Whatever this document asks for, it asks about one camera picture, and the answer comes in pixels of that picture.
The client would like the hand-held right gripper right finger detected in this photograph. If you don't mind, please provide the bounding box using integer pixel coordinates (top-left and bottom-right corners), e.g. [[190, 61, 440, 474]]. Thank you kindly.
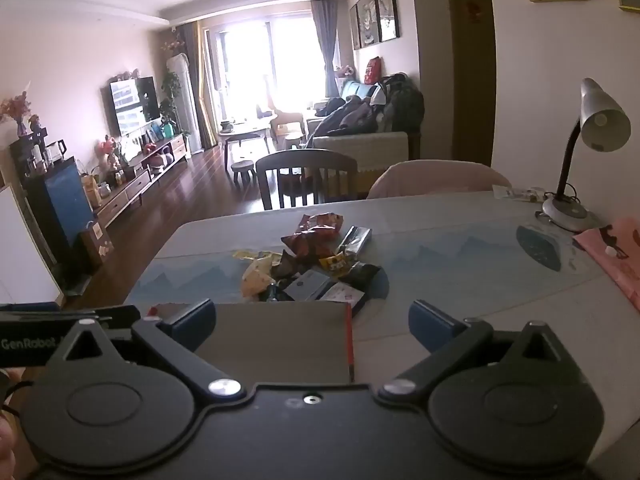
[[376, 299, 583, 403]]

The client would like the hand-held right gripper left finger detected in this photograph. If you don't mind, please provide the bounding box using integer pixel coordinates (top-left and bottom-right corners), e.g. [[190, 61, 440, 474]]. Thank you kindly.
[[45, 299, 247, 401]]

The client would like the golden pastry packet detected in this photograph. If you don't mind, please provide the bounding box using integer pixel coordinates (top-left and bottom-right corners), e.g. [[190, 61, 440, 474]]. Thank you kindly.
[[241, 256, 281, 297]]

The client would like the cardboard box with red edge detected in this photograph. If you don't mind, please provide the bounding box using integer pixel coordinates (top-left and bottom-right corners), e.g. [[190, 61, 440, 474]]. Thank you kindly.
[[147, 301, 357, 385]]

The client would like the yellow blue candy packet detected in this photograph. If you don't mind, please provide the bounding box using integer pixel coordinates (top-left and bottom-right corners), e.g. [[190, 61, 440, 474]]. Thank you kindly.
[[232, 249, 281, 262]]

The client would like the silver black snack packet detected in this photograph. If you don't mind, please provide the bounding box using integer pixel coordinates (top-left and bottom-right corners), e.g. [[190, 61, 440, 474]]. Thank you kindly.
[[337, 226, 373, 256]]

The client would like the dark red snack bag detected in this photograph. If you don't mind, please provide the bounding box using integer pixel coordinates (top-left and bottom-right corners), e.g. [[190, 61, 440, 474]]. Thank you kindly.
[[281, 230, 331, 261]]

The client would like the person's left hand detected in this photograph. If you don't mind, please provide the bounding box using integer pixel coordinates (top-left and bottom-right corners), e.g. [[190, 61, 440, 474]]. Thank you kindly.
[[0, 366, 25, 480]]

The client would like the mountain print table mat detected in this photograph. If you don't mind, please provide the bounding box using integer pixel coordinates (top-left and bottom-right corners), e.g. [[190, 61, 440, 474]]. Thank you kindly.
[[134, 205, 608, 311]]

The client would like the white pink snack packet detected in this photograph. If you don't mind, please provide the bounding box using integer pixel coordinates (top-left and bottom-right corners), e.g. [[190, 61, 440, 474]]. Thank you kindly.
[[322, 282, 368, 318]]

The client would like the white cabinet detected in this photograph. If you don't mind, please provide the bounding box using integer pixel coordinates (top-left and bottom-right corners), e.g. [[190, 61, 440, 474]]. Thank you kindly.
[[0, 182, 63, 306]]

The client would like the dark brown small packet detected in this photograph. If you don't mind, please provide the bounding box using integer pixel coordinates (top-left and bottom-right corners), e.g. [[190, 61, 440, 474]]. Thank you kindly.
[[270, 250, 306, 281]]

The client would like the pink upholstered chair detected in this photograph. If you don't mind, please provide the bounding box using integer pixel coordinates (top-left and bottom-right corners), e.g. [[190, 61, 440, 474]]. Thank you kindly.
[[366, 159, 513, 200]]

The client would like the wooden television cabinet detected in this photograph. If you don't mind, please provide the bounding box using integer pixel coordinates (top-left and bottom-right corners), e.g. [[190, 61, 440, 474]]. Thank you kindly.
[[95, 132, 191, 228]]

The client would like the black blue water dispenser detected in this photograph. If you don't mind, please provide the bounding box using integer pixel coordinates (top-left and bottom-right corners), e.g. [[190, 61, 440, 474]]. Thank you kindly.
[[10, 135, 96, 291]]

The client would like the small dark stool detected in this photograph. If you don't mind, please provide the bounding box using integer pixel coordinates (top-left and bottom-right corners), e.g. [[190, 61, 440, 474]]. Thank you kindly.
[[230, 159, 257, 188]]

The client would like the sofa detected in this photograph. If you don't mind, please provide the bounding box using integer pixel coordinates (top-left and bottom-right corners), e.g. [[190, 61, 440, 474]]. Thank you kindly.
[[306, 80, 423, 166]]

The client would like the pink printed cloth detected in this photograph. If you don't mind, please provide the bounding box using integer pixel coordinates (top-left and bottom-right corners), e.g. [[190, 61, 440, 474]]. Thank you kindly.
[[572, 217, 640, 311]]

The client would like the wooden coffee table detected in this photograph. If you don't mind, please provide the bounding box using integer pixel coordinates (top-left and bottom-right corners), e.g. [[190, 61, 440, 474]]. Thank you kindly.
[[218, 120, 273, 161]]

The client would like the dark wooden chair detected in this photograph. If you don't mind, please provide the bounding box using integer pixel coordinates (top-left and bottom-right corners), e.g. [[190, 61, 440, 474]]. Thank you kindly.
[[255, 149, 360, 211]]

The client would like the white tower air conditioner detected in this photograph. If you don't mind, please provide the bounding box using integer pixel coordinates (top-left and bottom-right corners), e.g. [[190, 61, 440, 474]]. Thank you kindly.
[[166, 54, 203, 153]]

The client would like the dark backpack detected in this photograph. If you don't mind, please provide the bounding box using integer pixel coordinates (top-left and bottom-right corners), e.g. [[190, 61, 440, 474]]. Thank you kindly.
[[382, 72, 426, 133]]

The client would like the pile of dark clothes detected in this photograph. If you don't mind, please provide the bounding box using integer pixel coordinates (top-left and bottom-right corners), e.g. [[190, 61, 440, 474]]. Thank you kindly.
[[312, 95, 386, 137]]

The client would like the television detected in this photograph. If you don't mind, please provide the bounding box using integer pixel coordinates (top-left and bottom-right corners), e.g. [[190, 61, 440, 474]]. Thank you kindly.
[[101, 76, 162, 137]]

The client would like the vase of dried flowers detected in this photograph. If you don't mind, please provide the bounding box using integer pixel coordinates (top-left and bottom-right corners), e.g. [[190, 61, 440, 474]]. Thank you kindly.
[[0, 91, 33, 138]]

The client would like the potted plant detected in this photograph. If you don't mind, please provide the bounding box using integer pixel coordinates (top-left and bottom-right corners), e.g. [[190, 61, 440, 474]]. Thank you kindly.
[[159, 70, 182, 126]]

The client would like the dark gold curtain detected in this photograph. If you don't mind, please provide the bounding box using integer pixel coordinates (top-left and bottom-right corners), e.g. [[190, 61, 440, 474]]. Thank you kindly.
[[181, 20, 218, 148]]

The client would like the dark wooden door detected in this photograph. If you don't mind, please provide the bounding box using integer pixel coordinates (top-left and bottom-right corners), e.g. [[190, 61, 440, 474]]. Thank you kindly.
[[445, 0, 496, 166]]

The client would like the grey desk lamp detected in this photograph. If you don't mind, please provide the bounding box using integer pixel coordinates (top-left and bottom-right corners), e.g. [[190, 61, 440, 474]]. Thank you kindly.
[[535, 77, 632, 233]]

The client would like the grey-blue curtain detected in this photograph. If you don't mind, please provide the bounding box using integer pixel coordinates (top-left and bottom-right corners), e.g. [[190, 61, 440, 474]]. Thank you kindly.
[[311, 0, 342, 98]]

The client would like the black cable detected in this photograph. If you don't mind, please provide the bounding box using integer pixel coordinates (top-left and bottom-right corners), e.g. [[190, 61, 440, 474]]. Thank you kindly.
[[0, 381, 34, 418]]

